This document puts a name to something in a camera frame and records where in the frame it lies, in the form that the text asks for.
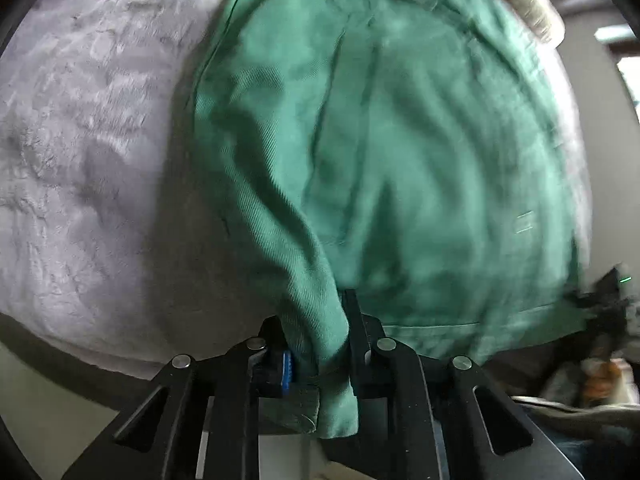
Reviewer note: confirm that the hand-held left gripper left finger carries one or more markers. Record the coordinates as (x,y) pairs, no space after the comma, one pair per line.
(286,370)

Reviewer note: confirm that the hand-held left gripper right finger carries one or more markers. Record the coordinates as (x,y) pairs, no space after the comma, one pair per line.
(361,345)

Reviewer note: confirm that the green work shirt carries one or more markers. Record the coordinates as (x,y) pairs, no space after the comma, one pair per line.
(400,160)

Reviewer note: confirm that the orange object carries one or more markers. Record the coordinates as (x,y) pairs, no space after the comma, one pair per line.
(599,379)

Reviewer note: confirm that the lavender plush blanket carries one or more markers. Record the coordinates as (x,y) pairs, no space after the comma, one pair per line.
(75,160)

